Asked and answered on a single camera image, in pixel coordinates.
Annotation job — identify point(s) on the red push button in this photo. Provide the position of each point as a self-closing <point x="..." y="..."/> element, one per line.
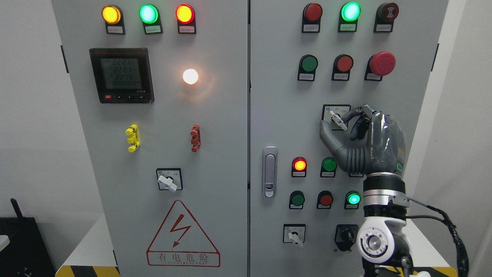
<point x="324" y="200"/>
<point x="342" y="67"/>

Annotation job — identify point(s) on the top right green lamp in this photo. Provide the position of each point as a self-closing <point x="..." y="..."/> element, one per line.
<point x="348" y="17"/>

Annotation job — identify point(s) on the upper green push button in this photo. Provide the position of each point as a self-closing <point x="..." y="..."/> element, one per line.
<point x="307" y="68"/>

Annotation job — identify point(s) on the right gray cabinet door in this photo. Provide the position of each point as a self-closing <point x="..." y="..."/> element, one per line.
<point x="285" y="113"/>

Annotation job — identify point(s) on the white glowing indicator lamp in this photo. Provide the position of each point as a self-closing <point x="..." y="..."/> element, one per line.
<point x="190" y="76"/>

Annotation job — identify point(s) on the top left green lamp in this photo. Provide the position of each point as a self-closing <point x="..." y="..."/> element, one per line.
<point x="151" y="19"/>

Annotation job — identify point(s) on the left gray cabinet door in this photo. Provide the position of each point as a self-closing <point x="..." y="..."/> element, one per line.
<point x="215" y="177"/>

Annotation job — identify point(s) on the dark red buzzer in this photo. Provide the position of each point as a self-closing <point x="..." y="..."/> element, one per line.
<point x="385" y="17"/>

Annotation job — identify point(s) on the silver door handle lock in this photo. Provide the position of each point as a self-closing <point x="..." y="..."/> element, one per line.
<point x="269" y="171"/>

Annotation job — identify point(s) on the black rotary selector switch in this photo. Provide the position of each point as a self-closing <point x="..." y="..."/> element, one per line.
<point x="345" y="236"/>

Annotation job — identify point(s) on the gray rotary switch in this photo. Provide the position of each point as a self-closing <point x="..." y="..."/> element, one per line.
<point x="333" y="115"/>
<point x="294" y="234"/>
<point x="169" y="179"/>

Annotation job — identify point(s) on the middle green lamp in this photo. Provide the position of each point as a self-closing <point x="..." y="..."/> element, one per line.
<point x="328" y="168"/>

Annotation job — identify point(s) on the green lamp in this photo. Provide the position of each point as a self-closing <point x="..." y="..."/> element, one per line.
<point x="328" y="168"/>
<point x="348" y="17"/>
<point x="151" y="19"/>

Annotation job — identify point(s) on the black white robot arm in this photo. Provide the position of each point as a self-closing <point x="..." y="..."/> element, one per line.
<point x="380" y="239"/>

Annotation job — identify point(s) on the lower green push button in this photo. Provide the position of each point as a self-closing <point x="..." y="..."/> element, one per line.
<point x="296" y="200"/>

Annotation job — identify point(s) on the black box with antenna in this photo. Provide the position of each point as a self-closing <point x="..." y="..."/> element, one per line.
<point x="25" y="255"/>

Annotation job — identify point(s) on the gray robotic hand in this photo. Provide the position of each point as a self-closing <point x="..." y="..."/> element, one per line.
<point x="385" y="147"/>

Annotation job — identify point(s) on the digital power meter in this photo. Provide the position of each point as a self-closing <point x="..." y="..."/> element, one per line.
<point x="122" y="75"/>

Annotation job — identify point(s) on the yellow indicator lamp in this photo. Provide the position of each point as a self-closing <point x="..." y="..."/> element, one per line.
<point x="113" y="19"/>

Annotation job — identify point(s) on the top left red lamp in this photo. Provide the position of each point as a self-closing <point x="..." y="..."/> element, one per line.
<point x="186" y="19"/>

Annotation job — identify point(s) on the upper red push button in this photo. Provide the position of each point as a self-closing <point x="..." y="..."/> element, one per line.
<point x="342" y="67"/>

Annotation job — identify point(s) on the lit red indicator lamp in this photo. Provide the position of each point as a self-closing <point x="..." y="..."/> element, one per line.
<point x="298" y="168"/>

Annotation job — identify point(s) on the lower red push button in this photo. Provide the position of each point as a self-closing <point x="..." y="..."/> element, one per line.
<point x="324" y="200"/>

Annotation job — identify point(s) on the green push button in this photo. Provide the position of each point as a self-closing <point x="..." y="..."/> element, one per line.
<point x="296" y="200"/>
<point x="307" y="68"/>

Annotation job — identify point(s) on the gray cabinet door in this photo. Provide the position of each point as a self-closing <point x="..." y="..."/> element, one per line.
<point x="215" y="177"/>
<point x="285" y="113"/>

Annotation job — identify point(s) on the red electric hazard sticker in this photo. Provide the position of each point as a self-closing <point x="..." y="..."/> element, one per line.
<point x="181" y="241"/>

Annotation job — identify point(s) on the top right red lamp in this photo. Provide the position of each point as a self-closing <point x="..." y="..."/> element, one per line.
<point x="311" y="18"/>

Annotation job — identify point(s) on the red emergency stop button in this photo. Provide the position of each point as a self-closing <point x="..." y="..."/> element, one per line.
<point x="379" y="65"/>

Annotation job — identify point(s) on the lower lit green button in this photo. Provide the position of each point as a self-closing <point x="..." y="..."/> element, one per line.
<point x="352" y="200"/>

